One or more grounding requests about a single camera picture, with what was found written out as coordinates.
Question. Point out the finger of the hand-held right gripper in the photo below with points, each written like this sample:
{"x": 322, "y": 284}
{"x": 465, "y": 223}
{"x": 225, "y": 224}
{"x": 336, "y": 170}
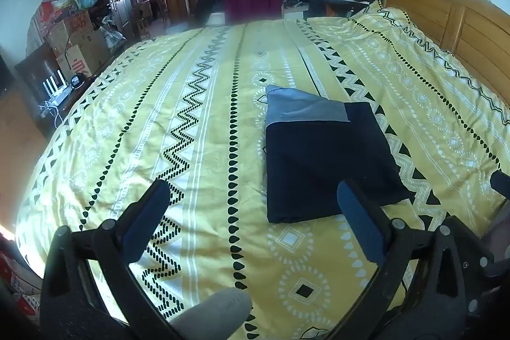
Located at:
{"x": 501, "y": 184}

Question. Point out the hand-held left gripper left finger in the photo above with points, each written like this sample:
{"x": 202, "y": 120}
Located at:
{"x": 148, "y": 210}

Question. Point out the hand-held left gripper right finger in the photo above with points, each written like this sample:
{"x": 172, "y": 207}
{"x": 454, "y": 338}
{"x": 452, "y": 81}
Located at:
{"x": 358, "y": 222}

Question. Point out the navy shorts with grey waistband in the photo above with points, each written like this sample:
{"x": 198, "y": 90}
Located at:
{"x": 326, "y": 164}

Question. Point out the yellow patterned bedspread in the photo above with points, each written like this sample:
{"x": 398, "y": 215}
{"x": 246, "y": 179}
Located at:
{"x": 179, "y": 105}

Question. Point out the wooden dresser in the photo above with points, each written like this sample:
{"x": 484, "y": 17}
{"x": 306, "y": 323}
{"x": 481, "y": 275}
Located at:
{"x": 20, "y": 129}

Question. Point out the white router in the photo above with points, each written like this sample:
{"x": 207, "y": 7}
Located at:
{"x": 53, "y": 83}

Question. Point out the wooden headboard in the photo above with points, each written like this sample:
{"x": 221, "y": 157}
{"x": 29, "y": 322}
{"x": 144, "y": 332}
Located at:
{"x": 458, "y": 25}

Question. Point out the large red-printed cardboard box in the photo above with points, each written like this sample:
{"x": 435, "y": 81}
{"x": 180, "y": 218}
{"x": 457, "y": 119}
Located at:
{"x": 81, "y": 53}

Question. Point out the small cardboard box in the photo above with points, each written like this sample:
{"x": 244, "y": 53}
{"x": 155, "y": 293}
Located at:
{"x": 69, "y": 27}

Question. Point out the black jacket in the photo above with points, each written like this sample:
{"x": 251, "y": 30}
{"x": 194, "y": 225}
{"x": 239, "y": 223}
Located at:
{"x": 207, "y": 1}

